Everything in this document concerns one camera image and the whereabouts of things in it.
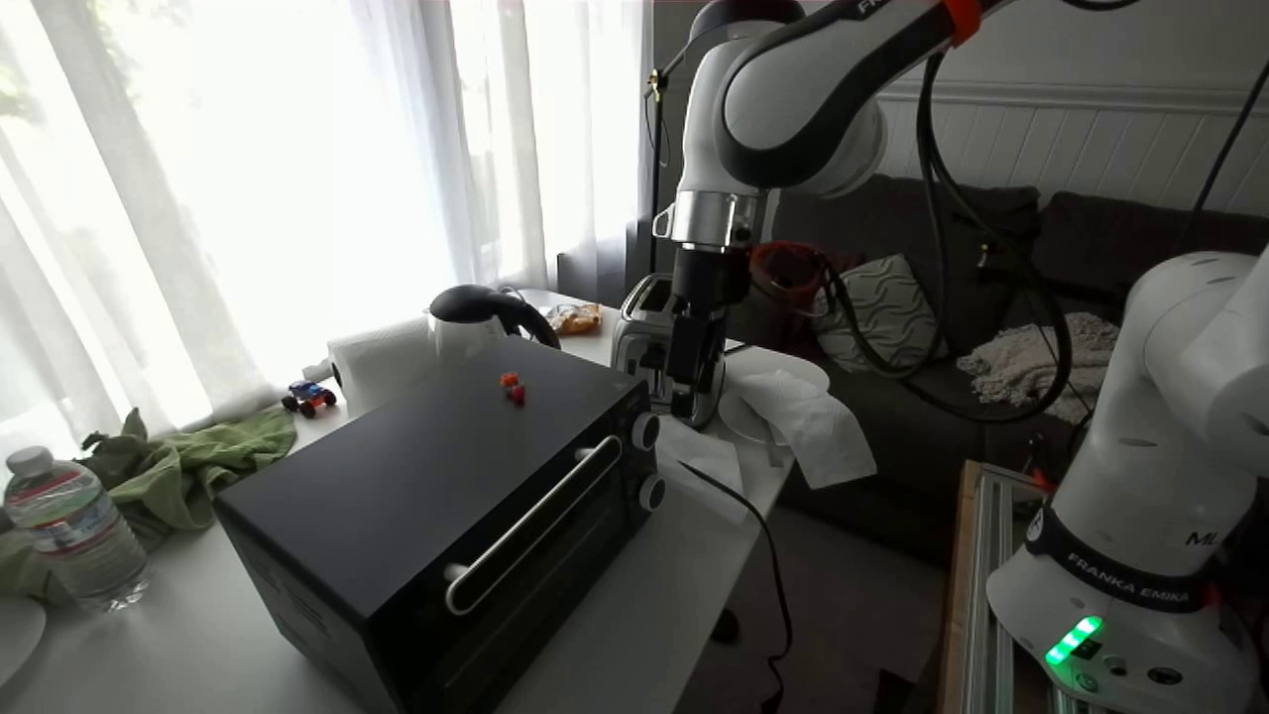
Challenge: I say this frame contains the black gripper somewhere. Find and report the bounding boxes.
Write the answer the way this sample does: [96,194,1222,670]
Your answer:
[665,251,751,419]

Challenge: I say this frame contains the white oven knob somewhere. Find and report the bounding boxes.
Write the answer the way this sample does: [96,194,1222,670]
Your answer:
[637,474,665,514]
[630,412,659,453]

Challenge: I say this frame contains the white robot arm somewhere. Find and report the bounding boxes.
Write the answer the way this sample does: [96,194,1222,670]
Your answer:
[655,0,1006,426]

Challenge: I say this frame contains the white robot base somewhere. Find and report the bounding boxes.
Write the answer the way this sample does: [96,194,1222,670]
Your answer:
[986,251,1269,714]

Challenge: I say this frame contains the small red object on oven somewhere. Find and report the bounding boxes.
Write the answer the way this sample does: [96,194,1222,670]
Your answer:
[501,371,526,406]

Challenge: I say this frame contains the black toaster oven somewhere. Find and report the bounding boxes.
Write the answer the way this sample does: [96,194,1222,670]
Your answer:
[218,337,655,714]

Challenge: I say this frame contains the dark grey sofa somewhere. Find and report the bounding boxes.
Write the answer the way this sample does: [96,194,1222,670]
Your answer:
[724,178,1269,559]

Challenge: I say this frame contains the small toy car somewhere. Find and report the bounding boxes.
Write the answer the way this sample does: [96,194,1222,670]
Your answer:
[281,379,337,418]

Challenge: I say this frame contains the white sheer curtain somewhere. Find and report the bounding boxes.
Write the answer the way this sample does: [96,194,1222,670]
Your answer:
[0,0,655,453]

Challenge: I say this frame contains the green cloth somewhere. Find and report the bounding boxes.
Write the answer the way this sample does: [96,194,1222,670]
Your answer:
[0,408,296,603]

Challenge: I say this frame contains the white desk with black legs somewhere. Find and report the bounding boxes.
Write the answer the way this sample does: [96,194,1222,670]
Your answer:
[4,342,784,714]

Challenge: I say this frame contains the clear plastic water bottle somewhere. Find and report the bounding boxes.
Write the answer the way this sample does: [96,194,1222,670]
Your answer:
[4,443,148,611]

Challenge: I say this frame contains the black power cable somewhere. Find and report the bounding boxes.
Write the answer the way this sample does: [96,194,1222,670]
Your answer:
[675,456,801,714]

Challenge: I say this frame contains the white oven door handle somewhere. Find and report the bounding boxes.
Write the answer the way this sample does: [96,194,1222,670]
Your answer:
[445,437,624,620]

